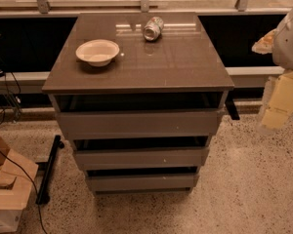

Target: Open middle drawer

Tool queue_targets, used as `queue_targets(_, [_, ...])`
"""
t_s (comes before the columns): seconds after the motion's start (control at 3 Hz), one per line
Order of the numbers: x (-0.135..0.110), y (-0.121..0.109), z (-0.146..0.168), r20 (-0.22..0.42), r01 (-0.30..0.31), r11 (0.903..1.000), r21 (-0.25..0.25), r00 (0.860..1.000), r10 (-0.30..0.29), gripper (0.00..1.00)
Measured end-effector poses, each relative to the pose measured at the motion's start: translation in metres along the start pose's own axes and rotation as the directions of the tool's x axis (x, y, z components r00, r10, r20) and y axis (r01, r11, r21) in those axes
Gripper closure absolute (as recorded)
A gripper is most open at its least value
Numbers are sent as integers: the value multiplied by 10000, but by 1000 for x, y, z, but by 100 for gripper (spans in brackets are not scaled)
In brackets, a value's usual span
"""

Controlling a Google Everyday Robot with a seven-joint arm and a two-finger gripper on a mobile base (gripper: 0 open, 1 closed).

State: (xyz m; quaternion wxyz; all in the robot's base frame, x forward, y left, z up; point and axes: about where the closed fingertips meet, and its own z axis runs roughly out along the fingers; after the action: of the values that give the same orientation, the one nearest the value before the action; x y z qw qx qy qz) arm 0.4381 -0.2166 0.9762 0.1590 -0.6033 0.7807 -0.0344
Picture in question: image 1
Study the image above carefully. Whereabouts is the white paper bowl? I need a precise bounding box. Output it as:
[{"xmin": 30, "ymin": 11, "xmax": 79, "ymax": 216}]
[{"xmin": 75, "ymin": 39, "xmax": 119, "ymax": 67}]

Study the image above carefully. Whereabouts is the crushed soda can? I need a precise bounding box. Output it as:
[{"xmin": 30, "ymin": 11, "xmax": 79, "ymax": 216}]
[{"xmin": 143, "ymin": 17, "xmax": 164, "ymax": 41}]

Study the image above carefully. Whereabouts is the black bracket behind cabinet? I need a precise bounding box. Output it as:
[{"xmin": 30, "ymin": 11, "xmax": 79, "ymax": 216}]
[{"xmin": 225, "ymin": 94, "xmax": 240, "ymax": 120}]

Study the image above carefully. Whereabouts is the grey top drawer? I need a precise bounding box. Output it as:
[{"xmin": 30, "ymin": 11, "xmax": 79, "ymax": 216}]
[{"xmin": 57, "ymin": 110, "xmax": 224, "ymax": 140}]

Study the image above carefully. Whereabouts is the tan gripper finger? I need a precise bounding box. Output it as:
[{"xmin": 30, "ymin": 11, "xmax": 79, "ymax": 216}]
[
  {"xmin": 252, "ymin": 29, "xmax": 275, "ymax": 55},
  {"xmin": 260, "ymin": 71, "xmax": 293, "ymax": 130}
]

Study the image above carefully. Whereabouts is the cardboard box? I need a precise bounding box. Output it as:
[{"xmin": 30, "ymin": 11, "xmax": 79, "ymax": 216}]
[{"xmin": 0, "ymin": 137, "xmax": 38, "ymax": 233}]

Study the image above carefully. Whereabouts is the grey bottom drawer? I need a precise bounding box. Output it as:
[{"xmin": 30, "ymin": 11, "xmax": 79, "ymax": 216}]
[{"xmin": 86, "ymin": 174, "xmax": 199, "ymax": 192}]

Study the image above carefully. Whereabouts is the black cable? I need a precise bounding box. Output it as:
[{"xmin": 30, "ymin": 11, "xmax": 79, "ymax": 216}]
[{"xmin": 0, "ymin": 139, "xmax": 49, "ymax": 234}]

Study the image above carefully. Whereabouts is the grey drawer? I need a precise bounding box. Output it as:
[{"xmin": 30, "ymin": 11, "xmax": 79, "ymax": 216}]
[
  {"xmin": 57, "ymin": 110, "xmax": 224, "ymax": 140},
  {"xmin": 73, "ymin": 147, "xmax": 209, "ymax": 171},
  {"xmin": 86, "ymin": 174, "xmax": 199, "ymax": 192}
]

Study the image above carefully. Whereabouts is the grey drawer cabinet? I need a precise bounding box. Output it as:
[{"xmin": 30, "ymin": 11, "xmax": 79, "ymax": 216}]
[{"xmin": 41, "ymin": 12, "xmax": 235, "ymax": 197}]

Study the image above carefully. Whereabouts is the black metal stand leg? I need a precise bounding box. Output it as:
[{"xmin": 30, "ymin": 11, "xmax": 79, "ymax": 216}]
[{"xmin": 36, "ymin": 135, "xmax": 64, "ymax": 205}]

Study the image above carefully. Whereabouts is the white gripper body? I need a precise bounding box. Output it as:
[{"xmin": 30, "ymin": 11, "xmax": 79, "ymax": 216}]
[{"xmin": 272, "ymin": 8, "xmax": 293, "ymax": 70}]

